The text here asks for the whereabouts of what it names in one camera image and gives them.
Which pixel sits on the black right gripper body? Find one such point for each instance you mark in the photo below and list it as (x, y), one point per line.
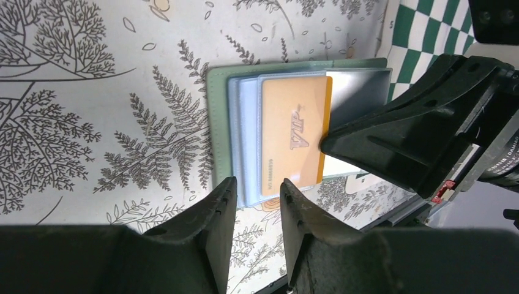
(473, 124)

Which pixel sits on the green white chessboard mat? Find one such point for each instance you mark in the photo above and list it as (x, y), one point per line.
(415, 33)

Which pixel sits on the gold VIP credit card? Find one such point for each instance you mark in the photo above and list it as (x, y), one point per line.
(295, 117)

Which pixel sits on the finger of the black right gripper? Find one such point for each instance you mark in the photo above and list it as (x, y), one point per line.
(393, 142)

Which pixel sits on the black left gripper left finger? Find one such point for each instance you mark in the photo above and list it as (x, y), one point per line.
(190, 253)

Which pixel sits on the floral patterned tablecloth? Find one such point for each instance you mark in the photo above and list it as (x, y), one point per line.
(76, 66)

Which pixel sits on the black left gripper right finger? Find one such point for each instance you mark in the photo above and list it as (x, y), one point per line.
(324, 255)

